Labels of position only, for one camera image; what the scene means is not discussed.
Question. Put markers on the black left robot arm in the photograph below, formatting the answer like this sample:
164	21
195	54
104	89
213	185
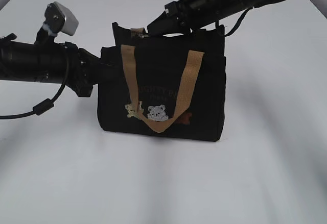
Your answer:
55	63

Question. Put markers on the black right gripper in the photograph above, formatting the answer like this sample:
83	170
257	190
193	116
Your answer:
174	20

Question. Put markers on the silver zipper pull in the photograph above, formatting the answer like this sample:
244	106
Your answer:
143	35

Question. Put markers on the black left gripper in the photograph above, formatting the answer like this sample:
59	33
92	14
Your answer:
82	74

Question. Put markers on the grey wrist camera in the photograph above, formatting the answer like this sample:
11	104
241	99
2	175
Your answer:
59	18

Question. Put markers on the black canvas tote bag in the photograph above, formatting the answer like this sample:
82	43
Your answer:
160	62

